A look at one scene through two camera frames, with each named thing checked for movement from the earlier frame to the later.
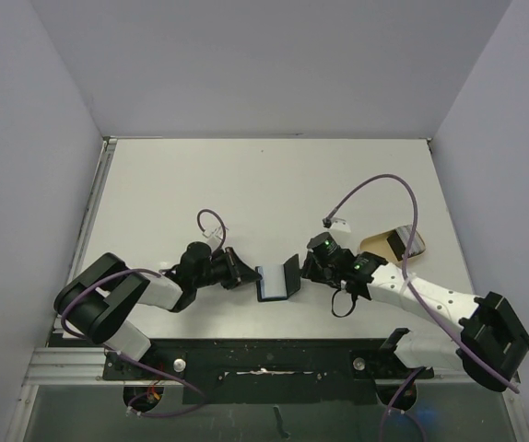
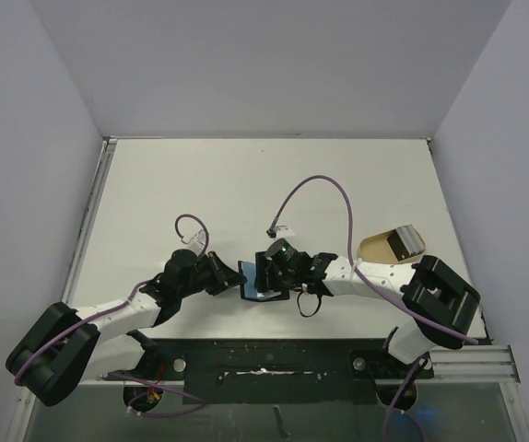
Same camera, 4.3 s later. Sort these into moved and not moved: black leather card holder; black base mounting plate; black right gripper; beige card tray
Moved: black leather card holder; black right gripper
Not moved: black base mounting plate; beige card tray
